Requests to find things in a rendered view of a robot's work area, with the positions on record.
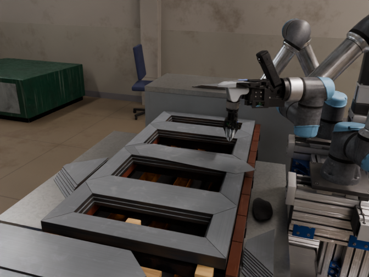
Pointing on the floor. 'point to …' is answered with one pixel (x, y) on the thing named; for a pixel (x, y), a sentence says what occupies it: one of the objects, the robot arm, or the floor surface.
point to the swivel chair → (139, 75)
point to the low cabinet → (38, 88)
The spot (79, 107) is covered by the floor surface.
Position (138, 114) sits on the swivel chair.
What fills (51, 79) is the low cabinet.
